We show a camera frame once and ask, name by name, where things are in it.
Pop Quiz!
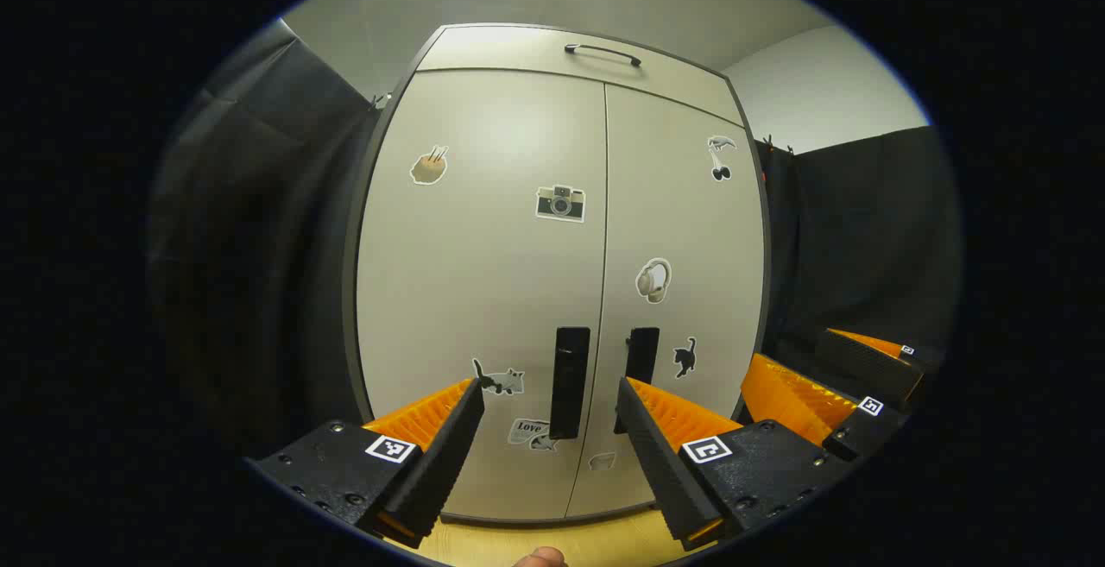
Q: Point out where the white cabinet top panel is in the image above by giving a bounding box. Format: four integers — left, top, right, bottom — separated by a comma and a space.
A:
416, 25, 745, 128

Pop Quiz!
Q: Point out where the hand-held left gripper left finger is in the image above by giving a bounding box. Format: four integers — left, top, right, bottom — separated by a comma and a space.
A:
246, 377, 486, 549

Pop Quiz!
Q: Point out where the white cabinet door headphone sticker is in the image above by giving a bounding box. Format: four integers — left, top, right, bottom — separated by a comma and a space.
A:
565, 84, 767, 520

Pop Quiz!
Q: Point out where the black bar handle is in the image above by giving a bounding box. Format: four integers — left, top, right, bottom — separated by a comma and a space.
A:
564, 43, 643, 68

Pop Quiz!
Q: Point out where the white cabinet door camera sticker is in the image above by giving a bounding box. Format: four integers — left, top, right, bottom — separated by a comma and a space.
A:
355, 69, 608, 523

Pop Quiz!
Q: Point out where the white shoe cabinet body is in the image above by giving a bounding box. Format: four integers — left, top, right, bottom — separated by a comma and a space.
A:
343, 23, 772, 526

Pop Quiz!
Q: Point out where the black door handle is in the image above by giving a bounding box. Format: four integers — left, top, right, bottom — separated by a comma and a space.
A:
549, 326, 592, 441
614, 326, 661, 435

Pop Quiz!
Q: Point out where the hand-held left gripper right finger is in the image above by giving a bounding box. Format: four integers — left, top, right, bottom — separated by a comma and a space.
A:
615, 377, 851, 552

